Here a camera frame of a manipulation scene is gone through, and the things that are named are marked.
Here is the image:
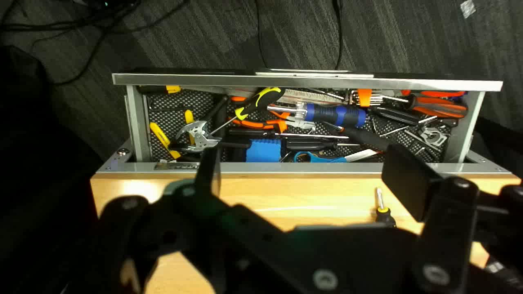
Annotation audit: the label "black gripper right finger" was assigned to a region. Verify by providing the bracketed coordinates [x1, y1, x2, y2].
[381, 144, 441, 222]

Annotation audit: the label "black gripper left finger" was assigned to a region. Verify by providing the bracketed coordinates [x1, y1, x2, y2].
[194, 147, 220, 198]

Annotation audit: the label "black yellow small screwdriver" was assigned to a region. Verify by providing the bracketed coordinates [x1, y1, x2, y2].
[374, 188, 395, 226]

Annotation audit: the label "grey metal tool drawer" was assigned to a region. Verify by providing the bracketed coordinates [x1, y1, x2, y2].
[103, 70, 506, 175]

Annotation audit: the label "blue plastic box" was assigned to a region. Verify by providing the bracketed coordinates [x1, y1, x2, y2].
[245, 139, 281, 162]

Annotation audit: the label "wooden top tool cabinet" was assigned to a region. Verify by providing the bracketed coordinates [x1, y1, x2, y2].
[88, 170, 523, 294]

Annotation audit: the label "orange hex key holder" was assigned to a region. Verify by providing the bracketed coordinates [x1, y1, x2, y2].
[356, 88, 372, 108]

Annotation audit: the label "yellow handled pliers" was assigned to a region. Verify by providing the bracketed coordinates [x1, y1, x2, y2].
[148, 110, 194, 160]

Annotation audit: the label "orange black handled tool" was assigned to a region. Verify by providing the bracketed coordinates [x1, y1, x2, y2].
[402, 90, 467, 119]

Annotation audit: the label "blue black handled screwdriver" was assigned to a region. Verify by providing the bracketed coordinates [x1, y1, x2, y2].
[268, 103, 367, 129]

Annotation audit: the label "orange handled pliers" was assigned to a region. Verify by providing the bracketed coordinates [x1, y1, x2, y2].
[233, 98, 289, 132]

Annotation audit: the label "black yellow handled screwdriver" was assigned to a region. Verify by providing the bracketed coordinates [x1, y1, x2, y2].
[214, 87, 284, 132]

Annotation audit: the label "black floor cable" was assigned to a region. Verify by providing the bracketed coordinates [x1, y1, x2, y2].
[331, 0, 346, 70]

